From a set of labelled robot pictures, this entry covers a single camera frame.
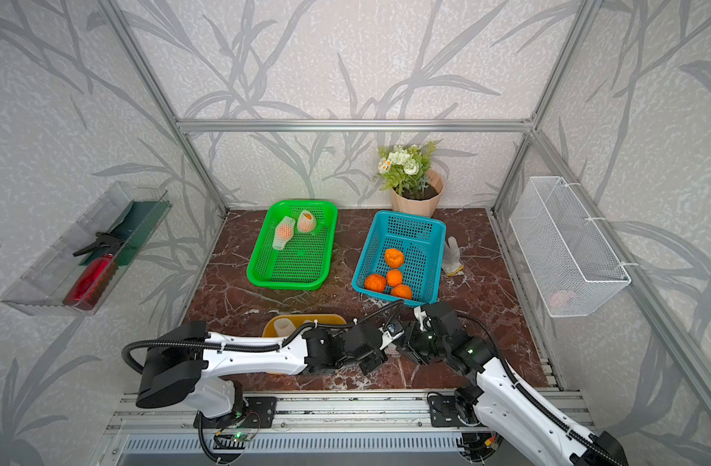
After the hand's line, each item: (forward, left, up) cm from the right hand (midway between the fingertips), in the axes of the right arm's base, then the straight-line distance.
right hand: (388, 340), depth 76 cm
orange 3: (+17, -6, -5) cm, 19 cm away
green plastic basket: (+31, +28, -8) cm, 43 cm away
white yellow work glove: (+30, -24, -9) cm, 40 cm away
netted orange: (+30, -3, -5) cm, 31 cm away
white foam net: (+5, +29, -2) cm, 30 cm away
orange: (+20, +3, -3) cm, 20 cm away
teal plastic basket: (+41, -14, -8) cm, 44 cm away
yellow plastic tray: (+7, +25, -3) cm, 26 cm away
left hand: (-1, 0, -2) cm, 3 cm away
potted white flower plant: (+48, -7, +18) cm, 52 cm away
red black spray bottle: (+6, +62, +25) cm, 67 cm away
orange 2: (+22, -3, -5) cm, 23 cm away
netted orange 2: (+41, +37, -3) cm, 55 cm away
